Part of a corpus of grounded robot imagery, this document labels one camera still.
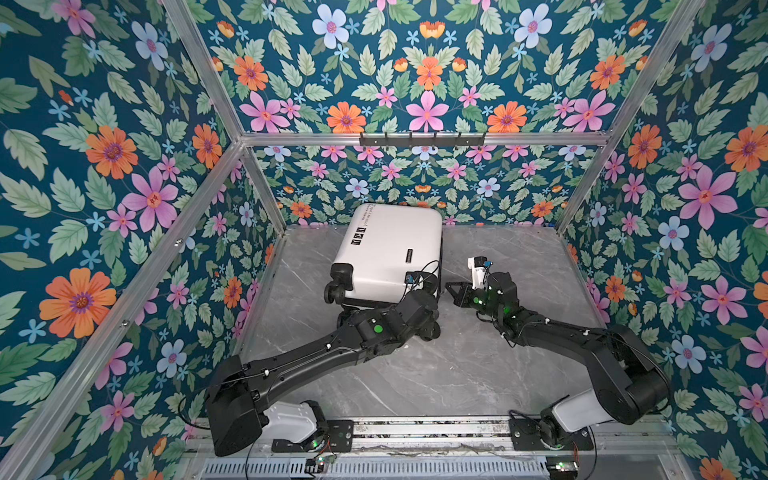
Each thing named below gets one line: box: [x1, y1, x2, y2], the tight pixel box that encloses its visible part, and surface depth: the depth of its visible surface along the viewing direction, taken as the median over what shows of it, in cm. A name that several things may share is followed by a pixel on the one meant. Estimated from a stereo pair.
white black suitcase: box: [324, 204, 444, 306], surface depth 88 cm
